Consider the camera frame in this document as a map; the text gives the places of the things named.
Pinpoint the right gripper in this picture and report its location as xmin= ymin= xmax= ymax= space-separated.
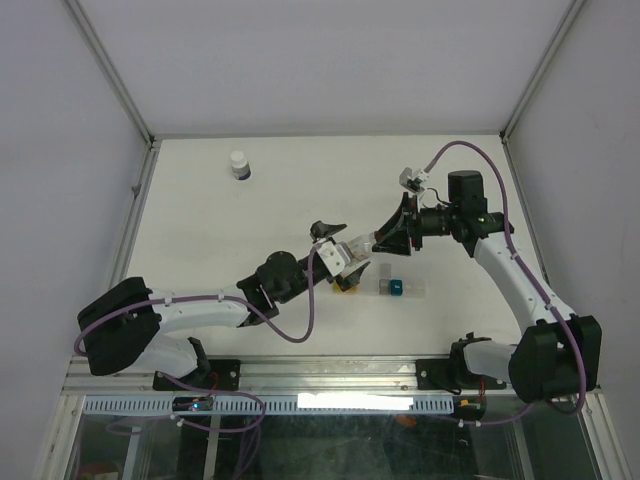
xmin=372 ymin=192 xmax=460 ymax=256

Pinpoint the clear bottle gold cap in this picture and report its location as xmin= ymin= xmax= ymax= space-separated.
xmin=346 ymin=232 xmax=376 ymax=263

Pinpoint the weekly pill organizer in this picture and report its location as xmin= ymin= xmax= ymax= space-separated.
xmin=331 ymin=262 xmax=426 ymax=299

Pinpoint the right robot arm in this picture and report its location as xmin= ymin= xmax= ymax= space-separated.
xmin=373 ymin=168 xmax=602 ymax=404

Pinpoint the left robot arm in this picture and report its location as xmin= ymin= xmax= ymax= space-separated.
xmin=74 ymin=221 xmax=376 ymax=389

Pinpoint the white cap pill bottle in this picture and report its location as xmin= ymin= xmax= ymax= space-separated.
xmin=230 ymin=150 xmax=251 ymax=181

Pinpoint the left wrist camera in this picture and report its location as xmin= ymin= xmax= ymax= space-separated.
xmin=313 ymin=239 xmax=352 ymax=277

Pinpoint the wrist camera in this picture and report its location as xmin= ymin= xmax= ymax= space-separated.
xmin=313 ymin=239 xmax=352 ymax=277
xmin=399 ymin=167 xmax=429 ymax=195

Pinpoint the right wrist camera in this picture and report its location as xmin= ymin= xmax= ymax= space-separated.
xmin=399 ymin=167 xmax=429 ymax=195

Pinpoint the aluminium mounting rail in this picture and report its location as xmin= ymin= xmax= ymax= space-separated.
xmin=64 ymin=354 xmax=599 ymax=396

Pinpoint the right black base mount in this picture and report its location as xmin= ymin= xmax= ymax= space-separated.
xmin=414 ymin=357 xmax=507 ymax=394

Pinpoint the slotted cable duct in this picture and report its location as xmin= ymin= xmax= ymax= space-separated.
xmin=84 ymin=393 xmax=454 ymax=416

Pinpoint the left aluminium frame post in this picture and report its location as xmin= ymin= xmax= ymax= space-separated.
xmin=62 ymin=0 xmax=155 ymax=146

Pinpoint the aluminium frame post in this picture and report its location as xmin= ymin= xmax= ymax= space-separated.
xmin=62 ymin=0 xmax=155 ymax=146
xmin=499 ymin=0 xmax=588 ymax=143

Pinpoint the right aluminium frame post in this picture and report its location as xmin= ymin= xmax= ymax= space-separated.
xmin=499 ymin=0 xmax=588 ymax=143

